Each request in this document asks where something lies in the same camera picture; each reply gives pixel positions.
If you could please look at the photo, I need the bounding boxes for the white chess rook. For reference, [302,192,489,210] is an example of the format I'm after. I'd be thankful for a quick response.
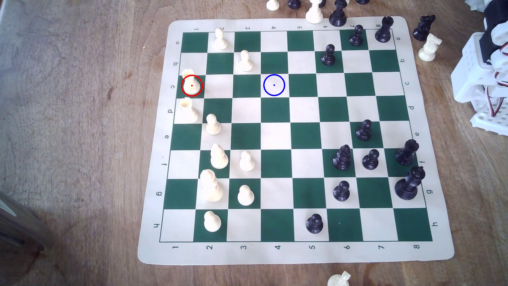
[179,97,199,124]
[181,68,203,97]

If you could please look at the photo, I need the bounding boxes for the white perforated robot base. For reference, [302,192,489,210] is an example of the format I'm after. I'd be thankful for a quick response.
[470,104,508,137]

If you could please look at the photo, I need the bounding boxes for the green and white chess mat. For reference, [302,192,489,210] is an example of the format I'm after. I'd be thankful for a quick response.
[137,18,455,266]

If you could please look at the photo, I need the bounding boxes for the white chess bishop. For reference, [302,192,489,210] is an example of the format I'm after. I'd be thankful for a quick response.
[305,0,324,24]
[210,143,229,170]

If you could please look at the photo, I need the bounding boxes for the black chess bishop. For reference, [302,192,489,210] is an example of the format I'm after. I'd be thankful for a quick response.
[395,139,420,167]
[329,0,348,28]

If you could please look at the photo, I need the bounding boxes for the black chess king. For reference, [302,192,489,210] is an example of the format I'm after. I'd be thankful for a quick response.
[394,166,426,201]

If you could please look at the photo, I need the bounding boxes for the white chess knight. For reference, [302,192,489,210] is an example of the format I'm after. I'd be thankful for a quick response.
[418,33,443,62]
[327,271,352,286]

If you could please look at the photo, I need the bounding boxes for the black chess rook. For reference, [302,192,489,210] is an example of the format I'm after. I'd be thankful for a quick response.
[374,16,394,43]

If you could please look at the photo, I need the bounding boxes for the black chess knight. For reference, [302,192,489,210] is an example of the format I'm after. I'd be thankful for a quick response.
[412,15,436,42]

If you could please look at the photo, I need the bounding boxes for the black bishop on f6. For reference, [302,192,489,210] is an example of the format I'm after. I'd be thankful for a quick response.
[333,144,352,171]

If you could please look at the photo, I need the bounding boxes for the grey metal object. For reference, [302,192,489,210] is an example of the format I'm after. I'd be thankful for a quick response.
[0,191,55,255]

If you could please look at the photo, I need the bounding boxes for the red white black servo wires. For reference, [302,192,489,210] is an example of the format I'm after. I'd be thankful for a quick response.
[489,42,508,118]

